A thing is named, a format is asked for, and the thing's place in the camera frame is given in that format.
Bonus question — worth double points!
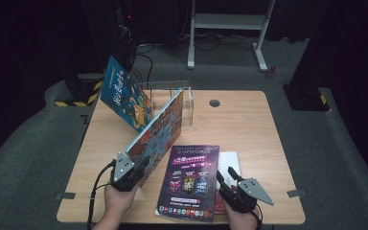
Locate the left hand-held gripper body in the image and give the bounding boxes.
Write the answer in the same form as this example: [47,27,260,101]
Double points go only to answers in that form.
[109,151,147,193]

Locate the white metal stand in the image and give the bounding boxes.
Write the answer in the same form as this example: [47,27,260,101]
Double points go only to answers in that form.
[186,0,276,72]

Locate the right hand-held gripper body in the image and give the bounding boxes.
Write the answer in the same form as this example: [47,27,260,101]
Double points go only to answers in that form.
[218,177,275,214]

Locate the person's right hand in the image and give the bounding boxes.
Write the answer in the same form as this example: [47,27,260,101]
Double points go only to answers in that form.
[221,205,261,230]

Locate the black yellow striped stand base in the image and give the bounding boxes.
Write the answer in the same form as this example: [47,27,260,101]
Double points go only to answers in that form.
[55,72,104,108]

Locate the light blue green picture book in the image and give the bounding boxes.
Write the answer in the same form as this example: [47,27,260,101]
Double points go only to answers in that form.
[125,88,185,188]

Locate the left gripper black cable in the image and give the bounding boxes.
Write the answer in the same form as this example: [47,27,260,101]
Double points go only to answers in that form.
[85,159,117,230]

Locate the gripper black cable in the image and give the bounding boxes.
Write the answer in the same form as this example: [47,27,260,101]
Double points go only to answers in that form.
[85,159,117,230]
[252,204,264,230]

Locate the dark blue picture book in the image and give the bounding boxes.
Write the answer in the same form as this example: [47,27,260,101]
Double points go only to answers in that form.
[100,56,154,133]

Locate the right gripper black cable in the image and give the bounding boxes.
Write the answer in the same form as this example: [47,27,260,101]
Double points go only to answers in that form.
[252,204,264,230]

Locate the dark equipment rack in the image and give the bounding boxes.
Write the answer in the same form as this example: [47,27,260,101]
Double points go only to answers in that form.
[82,0,135,70]

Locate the grey tape piece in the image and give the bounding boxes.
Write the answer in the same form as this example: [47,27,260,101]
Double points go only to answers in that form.
[287,189,308,198]
[55,192,77,200]

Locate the person's left hand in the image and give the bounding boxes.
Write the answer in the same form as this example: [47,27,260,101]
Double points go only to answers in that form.
[103,185,140,220]

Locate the black floor cables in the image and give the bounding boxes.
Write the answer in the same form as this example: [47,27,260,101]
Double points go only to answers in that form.
[126,42,154,85]

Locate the clear acrylic book rack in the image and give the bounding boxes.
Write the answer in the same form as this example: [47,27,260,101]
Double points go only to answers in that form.
[139,80,196,127]

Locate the purple magazine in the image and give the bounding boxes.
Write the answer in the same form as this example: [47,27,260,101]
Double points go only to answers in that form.
[154,145,220,223]

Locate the white red book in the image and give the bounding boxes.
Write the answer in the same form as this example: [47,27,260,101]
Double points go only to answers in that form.
[214,151,242,215]

